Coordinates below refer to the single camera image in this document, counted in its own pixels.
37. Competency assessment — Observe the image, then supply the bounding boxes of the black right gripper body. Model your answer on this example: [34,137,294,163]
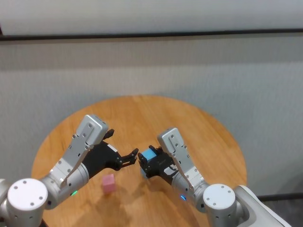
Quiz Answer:
[151,152,179,185]

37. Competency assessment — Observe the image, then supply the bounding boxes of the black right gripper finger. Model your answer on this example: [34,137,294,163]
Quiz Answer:
[148,145,164,156]
[137,153,152,177]

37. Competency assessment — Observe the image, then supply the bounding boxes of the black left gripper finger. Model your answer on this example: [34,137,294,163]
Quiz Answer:
[117,148,139,170]
[103,129,116,140]

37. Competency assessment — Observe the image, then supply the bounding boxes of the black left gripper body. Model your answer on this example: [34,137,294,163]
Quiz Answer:
[81,140,121,180]

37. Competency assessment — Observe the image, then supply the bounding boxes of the blue building block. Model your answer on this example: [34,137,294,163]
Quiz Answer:
[141,167,152,180]
[142,148,157,163]

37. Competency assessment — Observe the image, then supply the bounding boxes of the pink building block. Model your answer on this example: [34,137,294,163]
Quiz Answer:
[101,174,116,193]

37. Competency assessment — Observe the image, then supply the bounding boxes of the black wall strip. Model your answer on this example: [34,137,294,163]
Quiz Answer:
[0,28,303,41]

